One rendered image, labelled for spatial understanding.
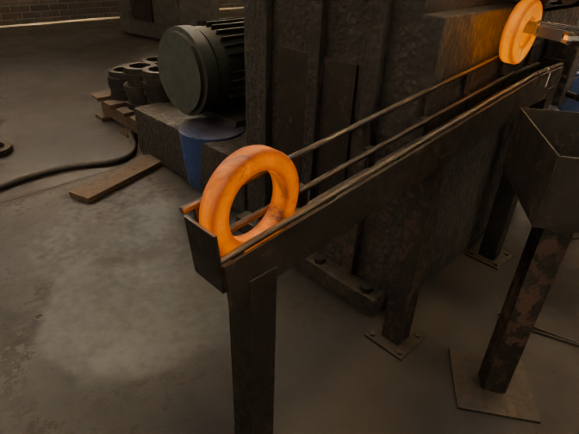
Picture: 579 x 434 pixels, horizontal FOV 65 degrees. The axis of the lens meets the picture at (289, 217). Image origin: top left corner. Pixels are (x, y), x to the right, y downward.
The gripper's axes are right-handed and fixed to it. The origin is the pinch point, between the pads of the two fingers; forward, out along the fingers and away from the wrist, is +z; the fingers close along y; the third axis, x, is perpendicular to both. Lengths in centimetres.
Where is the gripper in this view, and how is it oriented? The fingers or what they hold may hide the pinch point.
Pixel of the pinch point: (523, 25)
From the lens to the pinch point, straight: 137.1
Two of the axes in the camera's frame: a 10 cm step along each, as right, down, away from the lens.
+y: 7.1, -3.5, 6.1
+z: -7.0, -4.3, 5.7
